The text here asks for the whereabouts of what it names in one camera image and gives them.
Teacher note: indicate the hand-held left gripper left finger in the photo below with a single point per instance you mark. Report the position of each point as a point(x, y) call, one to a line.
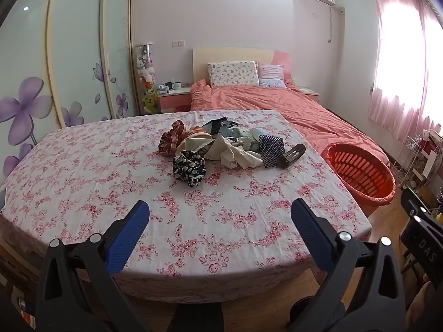
point(129, 231)

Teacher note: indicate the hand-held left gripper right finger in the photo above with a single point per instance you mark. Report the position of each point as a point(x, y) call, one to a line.
point(309, 235)

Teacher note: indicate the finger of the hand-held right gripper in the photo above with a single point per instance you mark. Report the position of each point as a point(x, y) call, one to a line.
point(420, 207)

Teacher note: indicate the orange plastic basket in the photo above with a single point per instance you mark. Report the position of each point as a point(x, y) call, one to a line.
point(360, 169)

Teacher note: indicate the dark brown case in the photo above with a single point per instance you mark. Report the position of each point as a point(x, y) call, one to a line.
point(292, 155)

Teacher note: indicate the black floral scrunchie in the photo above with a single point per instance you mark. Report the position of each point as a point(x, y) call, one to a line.
point(188, 167)

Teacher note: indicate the navy dotted packet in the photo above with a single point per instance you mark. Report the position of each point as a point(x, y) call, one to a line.
point(271, 150)

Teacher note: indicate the brown plaid scrunchie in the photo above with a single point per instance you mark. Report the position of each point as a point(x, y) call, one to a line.
point(171, 138)

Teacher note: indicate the red and white paper cup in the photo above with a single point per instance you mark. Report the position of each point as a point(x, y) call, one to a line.
point(198, 132)

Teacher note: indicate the person's right hand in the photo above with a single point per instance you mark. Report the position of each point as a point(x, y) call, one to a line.
point(424, 301)

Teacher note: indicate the pink floral tablecloth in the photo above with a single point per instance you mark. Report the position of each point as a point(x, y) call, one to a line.
point(103, 179)

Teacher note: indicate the pink curtain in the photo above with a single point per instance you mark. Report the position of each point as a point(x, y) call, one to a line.
point(398, 76)

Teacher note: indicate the small orange wastebasket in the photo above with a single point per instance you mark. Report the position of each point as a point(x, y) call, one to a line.
point(181, 108)

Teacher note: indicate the bed with orange duvet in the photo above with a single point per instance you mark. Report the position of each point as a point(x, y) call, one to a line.
point(277, 103)

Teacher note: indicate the pink and white nightstand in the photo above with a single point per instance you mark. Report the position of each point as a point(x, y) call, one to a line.
point(173, 102)
point(309, 91)

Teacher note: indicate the clear tube of plush toys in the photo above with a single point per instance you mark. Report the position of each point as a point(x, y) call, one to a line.
point(145, 72)

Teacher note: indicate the pink striped pillow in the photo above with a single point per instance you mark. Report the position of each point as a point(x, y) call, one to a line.
point(271, 76)

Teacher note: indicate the floral print pillow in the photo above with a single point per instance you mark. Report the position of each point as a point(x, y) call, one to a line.
point(233, 73)

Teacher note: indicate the wardrobe with purple flower doors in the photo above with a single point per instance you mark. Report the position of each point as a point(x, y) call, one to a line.
point(76, 58)

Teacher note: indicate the white wall switch plate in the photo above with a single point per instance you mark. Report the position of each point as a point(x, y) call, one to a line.
point(178, 43)

